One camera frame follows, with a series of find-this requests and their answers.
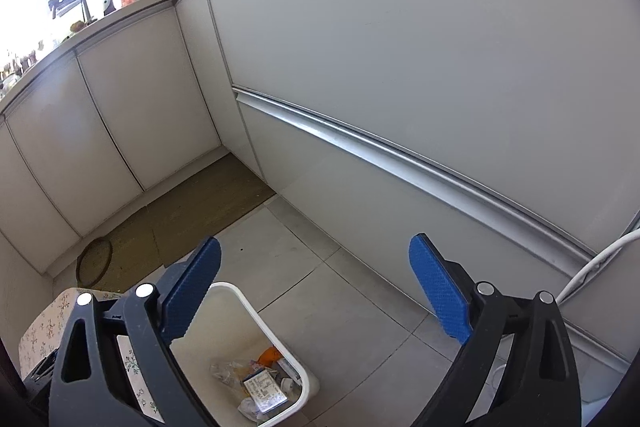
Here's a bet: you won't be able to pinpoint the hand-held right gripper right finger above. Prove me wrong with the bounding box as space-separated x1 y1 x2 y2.
408 233 583 427

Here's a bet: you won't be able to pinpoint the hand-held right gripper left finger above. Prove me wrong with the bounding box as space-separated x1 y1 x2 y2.
48 236 222 427

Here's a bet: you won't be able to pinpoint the white trash bin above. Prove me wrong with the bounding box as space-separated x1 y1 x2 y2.
167 282 322 427

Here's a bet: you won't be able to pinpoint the small labelled carton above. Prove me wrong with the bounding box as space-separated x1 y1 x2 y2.
242 367 289 413

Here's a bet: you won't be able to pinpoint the floral tablecloth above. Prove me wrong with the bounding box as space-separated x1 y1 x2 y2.
19 288 166 425

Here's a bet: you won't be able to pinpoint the brown floor mat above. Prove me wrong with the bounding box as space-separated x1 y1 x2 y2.
80 153 277 293

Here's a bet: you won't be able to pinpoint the round sieve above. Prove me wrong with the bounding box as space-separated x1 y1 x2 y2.
76 237 113 288

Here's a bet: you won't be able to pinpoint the white kitchen cabinets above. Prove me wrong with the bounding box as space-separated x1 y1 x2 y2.
0 0 640 408

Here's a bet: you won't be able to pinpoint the white cable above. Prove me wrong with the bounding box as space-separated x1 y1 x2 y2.
555 227 640 303

